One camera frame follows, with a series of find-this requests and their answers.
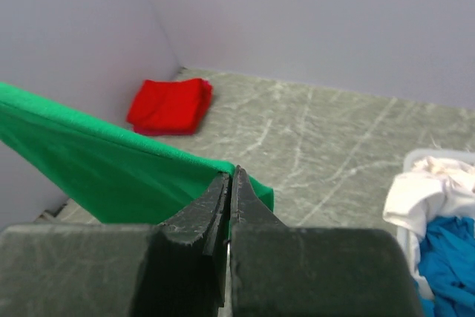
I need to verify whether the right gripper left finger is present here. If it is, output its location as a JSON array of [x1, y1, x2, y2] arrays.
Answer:
[[1, 174, 230, 316]]

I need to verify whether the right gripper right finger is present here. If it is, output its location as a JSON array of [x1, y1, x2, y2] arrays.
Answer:
[[230, 168, 423, 316]]

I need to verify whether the green t shirt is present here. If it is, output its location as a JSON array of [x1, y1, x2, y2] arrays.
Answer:
[[0, 82, 275, 238]]

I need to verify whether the white plastic basket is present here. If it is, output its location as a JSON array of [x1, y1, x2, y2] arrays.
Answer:
[[395, 148, 475, 303]]

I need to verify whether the folded red t shirt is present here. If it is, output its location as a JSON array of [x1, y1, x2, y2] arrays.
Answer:
[[125, 77, 214, 134]]

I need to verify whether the blue crumpled t shirt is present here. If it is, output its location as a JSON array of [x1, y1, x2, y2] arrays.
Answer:
[[418, 217, 474, 317]]

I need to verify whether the white crumpled t shirt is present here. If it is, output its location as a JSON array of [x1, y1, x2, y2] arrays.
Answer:
[[382, 156, 474, 239]]

